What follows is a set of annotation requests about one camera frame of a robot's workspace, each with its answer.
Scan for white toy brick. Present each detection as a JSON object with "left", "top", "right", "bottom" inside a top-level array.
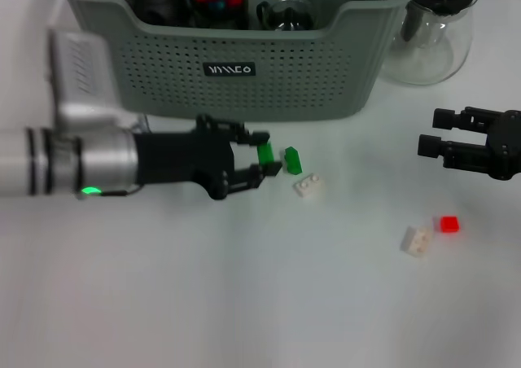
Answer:
[
  {"left": 400, "top": 225, "right": 433, "bottom": 259},
  {"left": 293, "top": 173, "right": 326, "bottom": 200}
]

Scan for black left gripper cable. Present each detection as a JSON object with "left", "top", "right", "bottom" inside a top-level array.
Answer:
[{"left": 100, "top": 182, "right": 143, "bottom": 198}]

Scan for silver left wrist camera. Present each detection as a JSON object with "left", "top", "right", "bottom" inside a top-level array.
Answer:
[{"left": 46, "top": 28, "right": 124, "bottom": 134}]

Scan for dark green toy brick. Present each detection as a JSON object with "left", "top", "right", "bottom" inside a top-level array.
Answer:
[{"left": 282, "top": 146, "right": 304, "bottom": 176}]

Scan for translucent green toy brick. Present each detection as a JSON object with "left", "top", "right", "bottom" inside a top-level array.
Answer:
[{"left": 256, "top": 142, "right": 275, "bottom": 168}]

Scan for grey-green perforated storage bin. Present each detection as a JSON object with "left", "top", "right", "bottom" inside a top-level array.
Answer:
[{"left": 55, "top": 0, "right": 424, "bottom": 121}]

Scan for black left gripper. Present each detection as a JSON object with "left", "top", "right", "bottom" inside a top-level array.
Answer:
[{"left": 134, "top": 114, "right": 283, "bottom": 201}]

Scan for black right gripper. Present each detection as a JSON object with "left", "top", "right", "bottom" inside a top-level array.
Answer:
[{"left": 417, "top": 105, "right": 521, "bottom": 182}]

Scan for glass carafe black lid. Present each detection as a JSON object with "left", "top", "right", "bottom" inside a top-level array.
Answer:
[{"left": 378, "top": 0, "right": 481, "bottom": 86}]

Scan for black ceramic teapot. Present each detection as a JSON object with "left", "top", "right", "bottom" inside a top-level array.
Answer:
[{"left": 129, "top": 0, "right": 184, "bottom": 25}]

